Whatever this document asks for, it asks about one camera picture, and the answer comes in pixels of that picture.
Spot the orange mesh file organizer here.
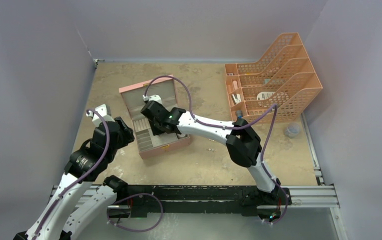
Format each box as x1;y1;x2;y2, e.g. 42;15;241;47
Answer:
225;32;323;123

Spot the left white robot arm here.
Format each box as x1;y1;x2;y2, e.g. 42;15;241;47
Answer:
14;113;135;240

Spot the clear plastic cup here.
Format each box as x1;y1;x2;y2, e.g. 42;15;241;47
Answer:
283;122;301;139

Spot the small blue capped bottle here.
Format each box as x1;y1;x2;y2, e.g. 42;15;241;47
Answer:
235;110;243;119

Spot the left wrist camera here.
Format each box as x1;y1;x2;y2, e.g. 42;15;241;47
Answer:
85;104;115;127

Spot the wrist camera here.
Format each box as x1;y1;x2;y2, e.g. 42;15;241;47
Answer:
143;94;162;104
85;104;115;127

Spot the white label card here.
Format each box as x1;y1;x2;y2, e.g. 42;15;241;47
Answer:
256;91;275;101

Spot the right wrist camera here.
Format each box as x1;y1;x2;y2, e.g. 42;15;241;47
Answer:
143;94;162;104

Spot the pink jewelry box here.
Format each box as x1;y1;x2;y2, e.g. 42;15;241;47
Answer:
119;75;190;160

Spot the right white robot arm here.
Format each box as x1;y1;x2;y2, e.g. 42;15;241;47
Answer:
141;100;291;206

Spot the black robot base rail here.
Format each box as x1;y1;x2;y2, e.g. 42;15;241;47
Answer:
102;175;292;222

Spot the white stapler in organizer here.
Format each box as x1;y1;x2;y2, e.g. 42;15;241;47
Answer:
231;93;241;104

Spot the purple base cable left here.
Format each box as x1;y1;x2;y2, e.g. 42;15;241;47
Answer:
106;193;164;233

